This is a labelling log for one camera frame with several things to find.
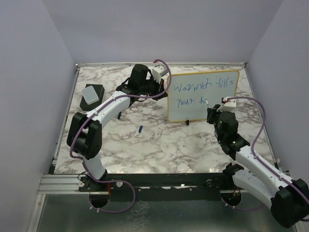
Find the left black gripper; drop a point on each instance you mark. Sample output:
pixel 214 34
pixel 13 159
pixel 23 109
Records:
pixel 160 88

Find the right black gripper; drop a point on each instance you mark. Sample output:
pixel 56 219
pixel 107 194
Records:
pixel 213 112

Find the yellow framed whiteboard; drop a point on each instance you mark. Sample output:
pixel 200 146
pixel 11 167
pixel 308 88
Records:
pixel 187 93

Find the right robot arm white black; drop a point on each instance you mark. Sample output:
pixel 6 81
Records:
pixel 286 198

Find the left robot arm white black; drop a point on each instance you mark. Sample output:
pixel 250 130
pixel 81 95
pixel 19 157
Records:
pixel 85 134

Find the grey whiteboard eraser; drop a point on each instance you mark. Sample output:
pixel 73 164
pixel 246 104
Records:
pixel 89 94

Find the black box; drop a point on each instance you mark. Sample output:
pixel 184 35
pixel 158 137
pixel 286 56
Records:
pixel 100 92

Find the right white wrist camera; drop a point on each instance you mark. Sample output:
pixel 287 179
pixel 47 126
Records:
pixel 228 104

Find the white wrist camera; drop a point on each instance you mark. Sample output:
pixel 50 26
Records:
pixel 228 104
pixel 158 72

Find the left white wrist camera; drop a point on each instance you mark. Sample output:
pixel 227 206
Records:
pixel 158 72

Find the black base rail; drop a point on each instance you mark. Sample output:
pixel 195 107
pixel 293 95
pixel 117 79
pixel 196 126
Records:
pixel 159 187

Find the aluminium extrusion rail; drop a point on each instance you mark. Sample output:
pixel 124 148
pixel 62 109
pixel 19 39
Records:
pixel 59 184

